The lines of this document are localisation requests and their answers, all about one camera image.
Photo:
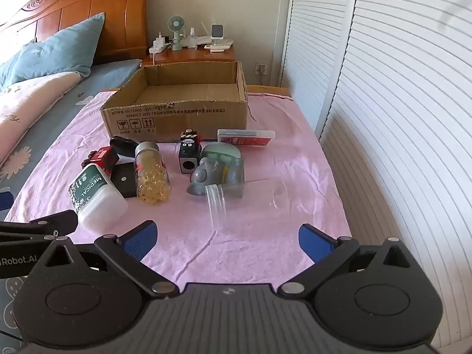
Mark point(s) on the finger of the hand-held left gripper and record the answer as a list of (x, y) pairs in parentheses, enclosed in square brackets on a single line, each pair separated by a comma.
[(55, 223), (4, 201)]

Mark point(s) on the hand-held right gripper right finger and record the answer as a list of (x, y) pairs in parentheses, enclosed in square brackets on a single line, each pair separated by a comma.
[(313, 243)]

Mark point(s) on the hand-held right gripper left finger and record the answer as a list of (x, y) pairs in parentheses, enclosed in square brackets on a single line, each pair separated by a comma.
[(142, 238)]

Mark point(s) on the white bottle with green label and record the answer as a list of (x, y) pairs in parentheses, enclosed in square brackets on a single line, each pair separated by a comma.
[(99, 202)]

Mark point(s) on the black square box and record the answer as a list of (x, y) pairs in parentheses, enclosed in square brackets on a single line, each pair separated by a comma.
[(123, 181)]

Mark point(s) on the red toy truck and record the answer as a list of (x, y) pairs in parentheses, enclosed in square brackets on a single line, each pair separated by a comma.
[(105, 158)]

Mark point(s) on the clear plastic jar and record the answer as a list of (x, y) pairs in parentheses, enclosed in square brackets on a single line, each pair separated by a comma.
[(217, 206)]

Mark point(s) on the grey toy robot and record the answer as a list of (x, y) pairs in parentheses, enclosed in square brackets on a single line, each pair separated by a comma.
[(206, 177)]

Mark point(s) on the brown cardboard box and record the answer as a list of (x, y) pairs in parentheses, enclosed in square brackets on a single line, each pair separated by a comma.
[(177, 118)]

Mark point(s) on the clear bottle of yellow capsules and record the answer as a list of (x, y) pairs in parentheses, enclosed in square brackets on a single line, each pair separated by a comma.
[(153, 180)]

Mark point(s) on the black cube toy with eyes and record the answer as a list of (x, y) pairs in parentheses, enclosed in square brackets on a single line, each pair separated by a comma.
[(189, 158)]

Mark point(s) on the glossy black case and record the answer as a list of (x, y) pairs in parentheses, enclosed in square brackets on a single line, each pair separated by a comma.
[(123, 145)]

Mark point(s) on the pink quilt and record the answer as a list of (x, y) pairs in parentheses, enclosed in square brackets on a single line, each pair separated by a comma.
[(29, 103)]

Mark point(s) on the small black red cube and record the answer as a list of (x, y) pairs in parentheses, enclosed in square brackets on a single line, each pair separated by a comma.
[(190, 135)]

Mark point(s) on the white louvered closet door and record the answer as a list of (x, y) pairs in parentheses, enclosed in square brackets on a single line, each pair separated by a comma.
[(405, 118), (313, 44)]

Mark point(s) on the blue pillow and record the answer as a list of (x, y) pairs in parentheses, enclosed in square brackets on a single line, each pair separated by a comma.
[(62, 51)]

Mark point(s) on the wooden nightstand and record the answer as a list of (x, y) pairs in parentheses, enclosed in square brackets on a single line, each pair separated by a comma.
[(191, 56)]

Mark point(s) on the white power strip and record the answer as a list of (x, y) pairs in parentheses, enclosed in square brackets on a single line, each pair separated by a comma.
[(158, 48)]

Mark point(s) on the white charger plug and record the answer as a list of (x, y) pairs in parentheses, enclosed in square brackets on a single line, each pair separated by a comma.
[(161, 38)]

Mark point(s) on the small white spray bottle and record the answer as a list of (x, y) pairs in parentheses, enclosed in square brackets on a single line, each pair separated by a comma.
[(191, 38)]

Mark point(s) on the small green desk fan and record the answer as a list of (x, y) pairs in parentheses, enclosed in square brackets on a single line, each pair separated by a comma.
[(176, 25)]

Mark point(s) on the wooden bed headboard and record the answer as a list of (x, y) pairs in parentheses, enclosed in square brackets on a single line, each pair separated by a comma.
[(110, 11)]

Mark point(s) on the white monitor with dark screen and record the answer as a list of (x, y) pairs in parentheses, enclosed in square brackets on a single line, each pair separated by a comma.
[(217, 32)]

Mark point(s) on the wooden bed side rail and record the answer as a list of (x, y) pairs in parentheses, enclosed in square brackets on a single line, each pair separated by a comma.
[(273, 90)]

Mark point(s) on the white wall outlet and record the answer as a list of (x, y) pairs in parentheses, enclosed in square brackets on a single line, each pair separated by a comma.
[(260, 69)]

